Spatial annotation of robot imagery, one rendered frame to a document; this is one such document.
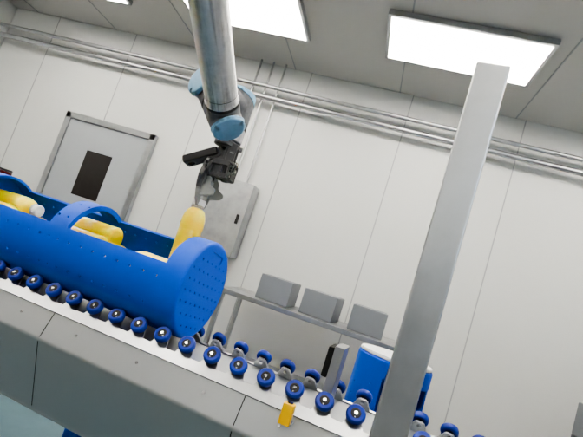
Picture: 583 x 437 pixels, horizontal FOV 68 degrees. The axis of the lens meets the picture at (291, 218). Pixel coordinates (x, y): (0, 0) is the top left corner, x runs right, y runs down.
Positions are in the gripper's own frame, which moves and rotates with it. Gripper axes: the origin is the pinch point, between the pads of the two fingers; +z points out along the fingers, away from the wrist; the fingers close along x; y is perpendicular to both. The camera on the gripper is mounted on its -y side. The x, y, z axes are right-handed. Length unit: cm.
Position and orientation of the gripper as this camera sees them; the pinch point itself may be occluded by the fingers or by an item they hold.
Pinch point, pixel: (199, 202)
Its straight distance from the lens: 134.3
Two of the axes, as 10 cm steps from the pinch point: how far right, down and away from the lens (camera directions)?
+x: 2.4, 2.0, 9.5
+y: 9.2, 2.6, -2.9
